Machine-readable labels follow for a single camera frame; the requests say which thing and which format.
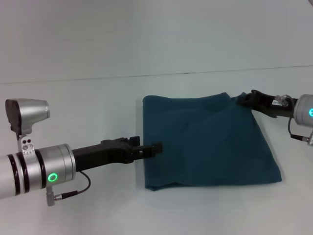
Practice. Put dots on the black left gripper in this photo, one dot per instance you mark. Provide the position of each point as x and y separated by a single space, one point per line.
102 154

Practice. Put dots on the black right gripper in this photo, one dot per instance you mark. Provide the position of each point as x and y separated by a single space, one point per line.
276 106

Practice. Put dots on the teal T-shirt with FREE print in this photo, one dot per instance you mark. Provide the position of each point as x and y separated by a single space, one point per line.
207 147

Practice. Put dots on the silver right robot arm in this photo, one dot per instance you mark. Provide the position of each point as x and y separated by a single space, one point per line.
305 112

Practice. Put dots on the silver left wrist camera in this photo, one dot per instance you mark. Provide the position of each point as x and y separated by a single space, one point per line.
27 110

